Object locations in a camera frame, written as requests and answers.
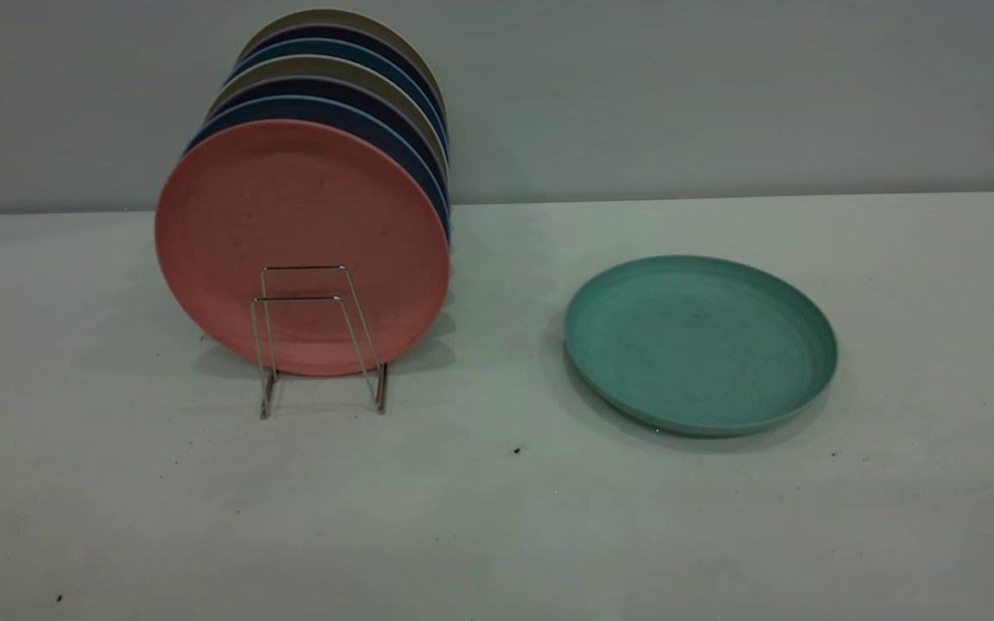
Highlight green plate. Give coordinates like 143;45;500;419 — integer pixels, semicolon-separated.
563;254;840;437

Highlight navy blue plate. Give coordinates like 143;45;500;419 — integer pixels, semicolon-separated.
186;95;452;242

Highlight pink plate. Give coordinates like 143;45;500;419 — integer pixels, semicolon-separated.
154;119;451;377

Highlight dark purple plate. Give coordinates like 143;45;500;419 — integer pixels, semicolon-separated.
240;23;447;109
206;75;450;186

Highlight beige plate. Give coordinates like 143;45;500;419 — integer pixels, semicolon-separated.
223;54;450;165
238;8;446;96

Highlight teal blue plate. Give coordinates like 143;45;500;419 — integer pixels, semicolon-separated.
233;37;449;130

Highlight metal wire plate rack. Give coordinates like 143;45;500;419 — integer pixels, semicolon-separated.
250;264;390;421

